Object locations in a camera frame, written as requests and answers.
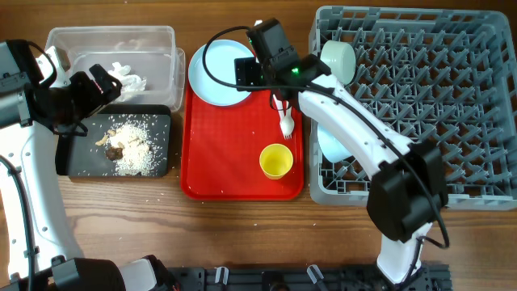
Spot light blue plate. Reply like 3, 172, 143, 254
187, 39, 255, 108

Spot crumpled white tissue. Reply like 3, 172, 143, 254
108, 62, 147, 103

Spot clear plastic waste bin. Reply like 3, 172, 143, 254
45, 26, 185, 112

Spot green bowl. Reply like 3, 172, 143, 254
320, 40, 356, 85

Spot grey dishwasher rack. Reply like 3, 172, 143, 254
309, 6, 516, 211

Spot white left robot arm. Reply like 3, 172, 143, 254
1, 40, 181, 290

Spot black plastic tray bin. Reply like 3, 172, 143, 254
55, 104, 171, 177

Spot white plastic fork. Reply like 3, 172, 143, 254
280, 102, 295, 140

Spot rice and food scraps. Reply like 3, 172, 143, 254
82, 113, 170, 177

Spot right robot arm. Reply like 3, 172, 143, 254
237, 19, 450, 287

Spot white plastic spoon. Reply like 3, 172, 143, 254
273, 95, 285, 117

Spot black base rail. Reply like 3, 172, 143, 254
170, 264, 453, 291

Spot red serving tray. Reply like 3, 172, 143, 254
180, 89, 305, 200

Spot light blue bowl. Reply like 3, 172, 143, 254
317, 124, 352, 163

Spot yellow cup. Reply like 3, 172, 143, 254
259, 143, 294, 179

